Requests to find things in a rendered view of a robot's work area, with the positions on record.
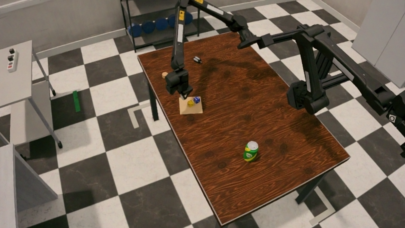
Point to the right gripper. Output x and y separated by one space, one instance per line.
187 91

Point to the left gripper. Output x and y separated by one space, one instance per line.
403 145

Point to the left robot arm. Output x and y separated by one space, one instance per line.
311 96

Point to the blue die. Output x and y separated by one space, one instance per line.
196 99

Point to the tan mat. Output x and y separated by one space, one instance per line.
185 109

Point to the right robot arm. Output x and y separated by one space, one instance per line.
236 23

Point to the green soda can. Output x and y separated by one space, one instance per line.
250 152

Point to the yellow die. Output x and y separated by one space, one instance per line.
190 103

